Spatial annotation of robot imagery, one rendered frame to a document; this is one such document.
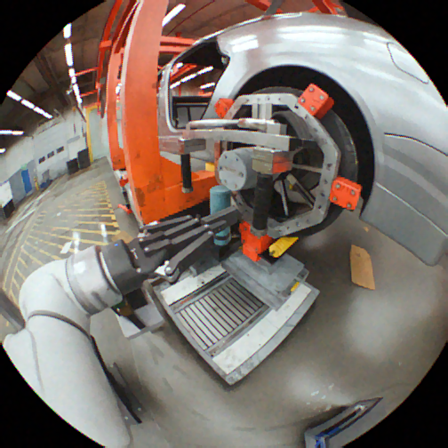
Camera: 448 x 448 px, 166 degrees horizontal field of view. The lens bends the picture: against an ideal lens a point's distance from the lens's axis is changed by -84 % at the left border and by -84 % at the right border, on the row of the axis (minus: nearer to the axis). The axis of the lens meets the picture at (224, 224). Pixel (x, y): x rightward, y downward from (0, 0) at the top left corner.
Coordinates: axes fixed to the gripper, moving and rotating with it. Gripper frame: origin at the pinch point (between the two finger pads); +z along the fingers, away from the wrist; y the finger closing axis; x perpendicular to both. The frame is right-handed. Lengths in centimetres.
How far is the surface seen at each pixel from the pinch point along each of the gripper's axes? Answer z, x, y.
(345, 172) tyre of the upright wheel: 40.7, 7.2, 12.3
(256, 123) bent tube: 13.6, 17.1, -4.2
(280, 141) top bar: 13.5, 13.7, 2.1
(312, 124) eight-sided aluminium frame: 32.5, 19.8, 1.4
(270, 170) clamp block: 10.5, 8.1, 2.3
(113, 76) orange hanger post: 4, 130, -253
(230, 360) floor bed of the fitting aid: -4, -75, 11
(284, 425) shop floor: -16, -83, 68
